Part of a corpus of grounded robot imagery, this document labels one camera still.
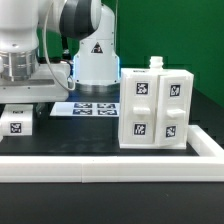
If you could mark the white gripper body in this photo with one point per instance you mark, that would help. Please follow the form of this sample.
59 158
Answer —
41 87

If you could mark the white cabinet top block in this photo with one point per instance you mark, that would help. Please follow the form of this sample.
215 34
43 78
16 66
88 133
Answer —
17 120

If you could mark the white cabinet door panel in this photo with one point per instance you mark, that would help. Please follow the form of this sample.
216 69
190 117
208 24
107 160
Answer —
137 109
174 98

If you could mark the white cabinet body box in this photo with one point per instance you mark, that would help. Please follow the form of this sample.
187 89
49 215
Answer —
156 67

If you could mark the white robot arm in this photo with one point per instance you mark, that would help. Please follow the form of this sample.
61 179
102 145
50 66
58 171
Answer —
23 34

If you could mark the white base marker plate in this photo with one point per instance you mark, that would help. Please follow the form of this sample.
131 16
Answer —
85 109

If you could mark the white L-shaped obstacle frame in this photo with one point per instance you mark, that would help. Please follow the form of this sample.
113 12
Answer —
206 166

